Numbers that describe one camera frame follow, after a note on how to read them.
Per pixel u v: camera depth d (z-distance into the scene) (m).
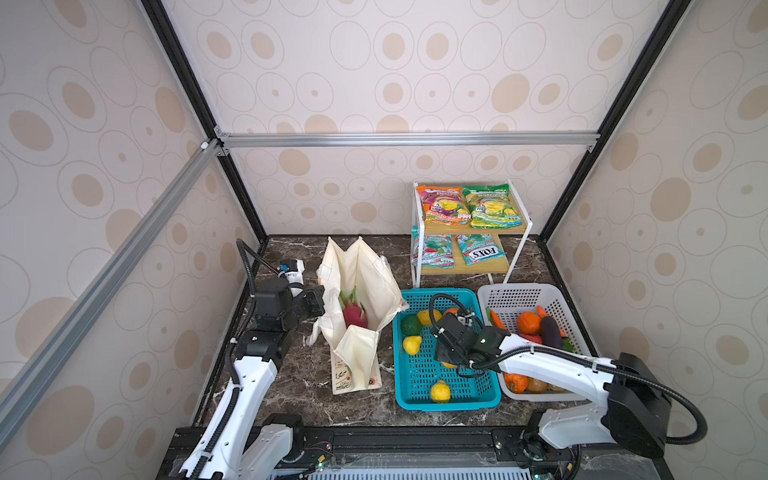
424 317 0.92
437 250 0.90
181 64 0.75
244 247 0.60
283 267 0.65
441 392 0.78
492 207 0.78
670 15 0.68
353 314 0.88
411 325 0.88
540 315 0.91
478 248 0.92
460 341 0.62
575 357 0.48
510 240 1.03
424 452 0.73
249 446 0.55
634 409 0.41
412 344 0.86
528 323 0.89
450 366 0.74
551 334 0.84
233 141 0.91
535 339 0.84
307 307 0.67
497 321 0.95
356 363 0.81
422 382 0.83
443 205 0.78
